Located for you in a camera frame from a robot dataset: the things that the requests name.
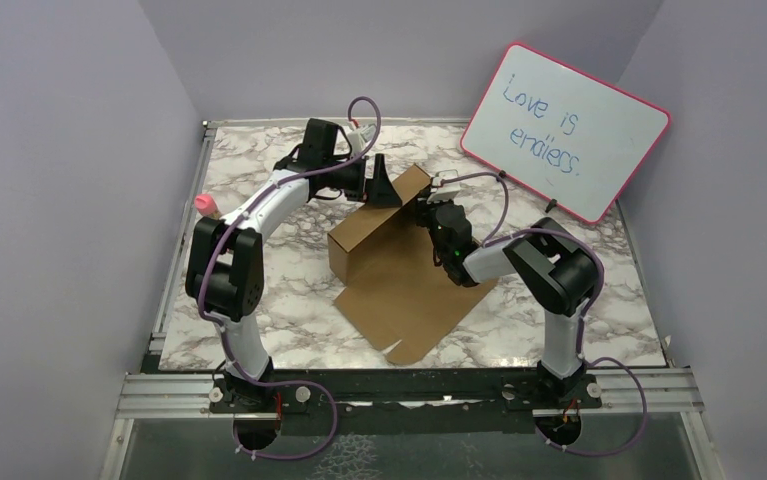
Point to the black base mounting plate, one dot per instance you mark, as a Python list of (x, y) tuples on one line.
[(316, 402)]

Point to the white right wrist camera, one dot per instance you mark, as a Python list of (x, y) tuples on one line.
[(443, 187)]

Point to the pink capped small bottle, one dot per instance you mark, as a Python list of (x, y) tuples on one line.
[(206, 206)]

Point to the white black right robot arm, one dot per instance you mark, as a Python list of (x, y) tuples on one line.
[(562, 273)]

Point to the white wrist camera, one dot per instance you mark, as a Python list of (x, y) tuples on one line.
[(443, 187), (359, 137)]

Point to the pink framed whiteboard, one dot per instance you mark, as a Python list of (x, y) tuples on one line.
[(562, 133)]

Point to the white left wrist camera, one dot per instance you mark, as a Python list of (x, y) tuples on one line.
[(359, 137)]

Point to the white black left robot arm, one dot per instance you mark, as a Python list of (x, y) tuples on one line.
[(226, 273)]

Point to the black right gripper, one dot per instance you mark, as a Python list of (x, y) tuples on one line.
[(422, 207)]

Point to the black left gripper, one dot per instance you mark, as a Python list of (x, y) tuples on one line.
[(379, 189)]

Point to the brown cardboard box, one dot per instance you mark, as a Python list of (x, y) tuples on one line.
[(393, 293)]

